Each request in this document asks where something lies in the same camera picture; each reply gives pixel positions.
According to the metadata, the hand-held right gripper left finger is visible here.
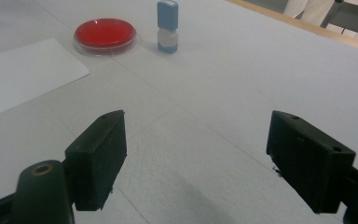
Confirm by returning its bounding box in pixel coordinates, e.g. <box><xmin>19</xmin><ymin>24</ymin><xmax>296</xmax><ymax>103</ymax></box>
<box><xmin>63</xmin><ymin>109</ymin><xmax>129</xmax><ymax>213</ymax></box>

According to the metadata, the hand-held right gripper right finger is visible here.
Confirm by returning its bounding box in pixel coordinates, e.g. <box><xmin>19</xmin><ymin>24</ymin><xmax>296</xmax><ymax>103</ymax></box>
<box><xmin>266</xmin><ymin>110</ymin><xmax>357</xmax><ymax>215</ymax></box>

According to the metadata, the white paper sheet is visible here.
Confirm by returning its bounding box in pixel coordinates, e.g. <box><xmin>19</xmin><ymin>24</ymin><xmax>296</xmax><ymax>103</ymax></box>
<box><xmin>0</xmin><ymin>37</ymin><xmax>91</xmax><ymax>122</ymax></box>

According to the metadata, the round red ink pad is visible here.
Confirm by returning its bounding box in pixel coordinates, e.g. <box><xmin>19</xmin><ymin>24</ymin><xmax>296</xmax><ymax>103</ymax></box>
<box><xmin>74</xmin><ymin>18</ymin><xmax>138</xmax><ymax>57</ymax></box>

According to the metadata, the large white table cover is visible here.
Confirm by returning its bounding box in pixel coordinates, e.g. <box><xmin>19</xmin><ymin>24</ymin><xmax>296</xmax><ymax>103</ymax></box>
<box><xmin>0</xmin><ymin>0</ymin><xmax>358</xmax><ymax>224</ymax></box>

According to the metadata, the wooden table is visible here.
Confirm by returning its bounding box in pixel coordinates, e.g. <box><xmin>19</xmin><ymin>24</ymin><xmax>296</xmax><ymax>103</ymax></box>
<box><xmin>225</xmin><ymin>0</ymin><xmax>358</xmax><ymax>55</ymax></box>

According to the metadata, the white desk frame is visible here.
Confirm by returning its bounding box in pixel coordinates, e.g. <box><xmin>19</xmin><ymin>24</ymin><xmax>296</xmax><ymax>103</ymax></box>
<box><xmin>282</xmin><ymin>0</ymin><xmax>358</xmax><ymax>40</ymax></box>

